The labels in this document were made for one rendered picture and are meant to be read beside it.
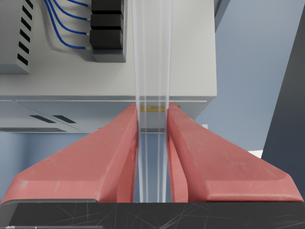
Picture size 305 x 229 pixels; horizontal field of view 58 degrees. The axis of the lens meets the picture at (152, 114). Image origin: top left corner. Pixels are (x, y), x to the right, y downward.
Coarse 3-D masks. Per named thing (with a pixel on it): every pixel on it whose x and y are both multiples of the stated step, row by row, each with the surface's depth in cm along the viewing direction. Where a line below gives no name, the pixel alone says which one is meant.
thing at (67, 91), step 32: (64, 0) 48; (128, 0) 48; (192, 0) 48; (64, 32) 47; (128, 32) 47; (192, 32) 47; (32, 64) 46; (64, 64) 46; (96, 64) 46; (128, 64) 46; (192, 64) 46; (0, 96) 46; (32, 96) 46; (64, 96) 45; (96, 96) 45; (128, 96) 45; (192, 96) 45; (0, 128) 86; (32, 128) 85; (64, 128) 85; (96, 128) 84
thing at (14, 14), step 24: (0, 0) 43; (24, 0) 44; (48, 0) 46; (72, 0) 45; (96, 0) 41; (120, 0) 41; (0, 24) 43; (24, 24) 44; (96, 24) 41; (120, 24) 40; (0, 48) 42; (24, 48) 44; (96, 48) 42; (120, 48) 42; (0, 72) 45; (24, 72) 45
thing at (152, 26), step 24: (144, 0) 9; (168, 0) 9; (144, 24) 10; (168, 24) 10; (144, 48) 10; (168, 48) 10; (144, 72) 11; (168, 72) 11; (144, 96) 11; (168, 96) 11; (144, 120) 12; (144, 144) 13; (144, 168) 13; (144, 192) 14
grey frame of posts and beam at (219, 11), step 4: (216, 0) 52; (220, 0) 54; (224, 0) 52; (228, 0) 52; (216, 4) 55; (220, 4) 54; (224, 4) 53; (216, 8) 57; (220, 8) 55; (224, 8) 55; (216, 12) 57; (220, 12) 56; (224, 12) 56; (216, 16) 58; (220, 16) 58; (216, 20) 60; (220, 20) 60; (216, 24) 61; (216, 28) 63
